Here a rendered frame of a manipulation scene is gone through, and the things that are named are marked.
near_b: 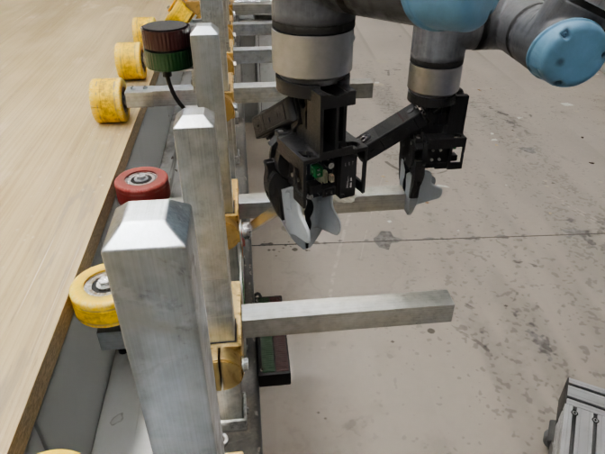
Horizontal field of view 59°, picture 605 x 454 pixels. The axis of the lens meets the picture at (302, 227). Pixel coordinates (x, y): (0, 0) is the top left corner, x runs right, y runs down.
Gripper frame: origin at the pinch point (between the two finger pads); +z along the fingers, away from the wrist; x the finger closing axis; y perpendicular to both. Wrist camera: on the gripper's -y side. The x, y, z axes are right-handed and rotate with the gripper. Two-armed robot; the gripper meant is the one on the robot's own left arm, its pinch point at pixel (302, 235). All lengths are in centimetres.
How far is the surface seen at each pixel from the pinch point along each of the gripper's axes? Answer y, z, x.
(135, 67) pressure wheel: -74, 0, -4
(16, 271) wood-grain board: -12.8, 3.5, -31.5
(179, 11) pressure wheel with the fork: -120, -1, 18
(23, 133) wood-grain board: -56, 3, -29
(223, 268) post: 4.9, -2.4, -11.4
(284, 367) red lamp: -1.7, 23.3, -2.2
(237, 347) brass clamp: 5.8, 8.1, -11.1
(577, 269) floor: -53, 94, 146
